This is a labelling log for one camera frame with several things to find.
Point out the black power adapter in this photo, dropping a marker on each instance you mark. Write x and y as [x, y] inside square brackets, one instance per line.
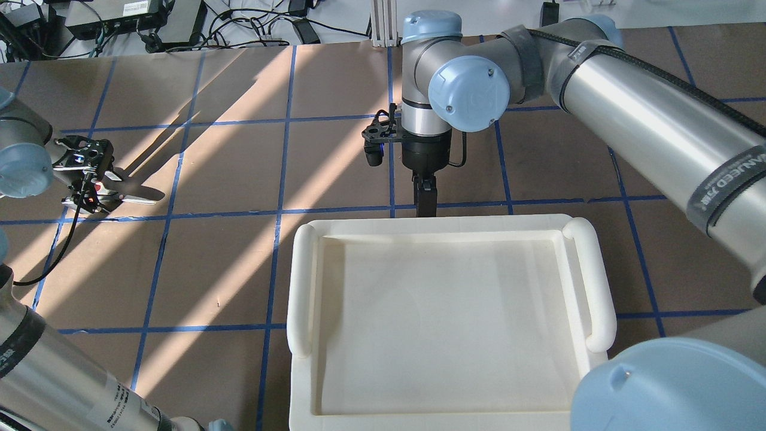
[305, 32]

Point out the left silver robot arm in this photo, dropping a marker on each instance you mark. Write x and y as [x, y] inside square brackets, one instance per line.
[48, 383]

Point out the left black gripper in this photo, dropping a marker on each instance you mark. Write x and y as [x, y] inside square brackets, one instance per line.
[103, 190]

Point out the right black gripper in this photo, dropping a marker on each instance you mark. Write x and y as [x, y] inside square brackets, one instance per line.
[426, 157]

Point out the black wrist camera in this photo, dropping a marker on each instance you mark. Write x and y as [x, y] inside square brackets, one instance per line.
[384, 129]

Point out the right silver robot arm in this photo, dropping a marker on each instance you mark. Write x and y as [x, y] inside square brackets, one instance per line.
[704, 156]

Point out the orange and white scissors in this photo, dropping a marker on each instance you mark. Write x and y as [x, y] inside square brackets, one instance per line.
[91, 195]

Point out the white plastic tray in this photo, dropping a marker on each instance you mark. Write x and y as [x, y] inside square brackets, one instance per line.
[448, 323]

